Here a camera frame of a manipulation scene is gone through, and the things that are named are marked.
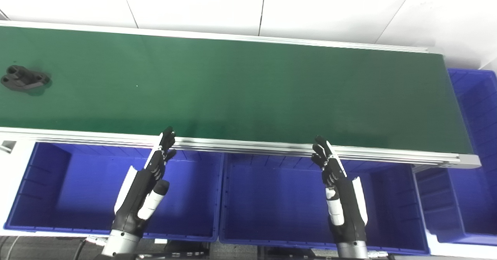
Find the blue plastic bin with ribs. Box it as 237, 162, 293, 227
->
415, 68, 497, 246

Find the green conveyor belt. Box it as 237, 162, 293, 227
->
0, 25, 475, 154

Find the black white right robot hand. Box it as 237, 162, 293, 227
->
311, 135, 369, 244

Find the black flanged metal part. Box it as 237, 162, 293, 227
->
1, 64, 51, 93

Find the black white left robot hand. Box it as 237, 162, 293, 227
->
113, 126, 177, 237

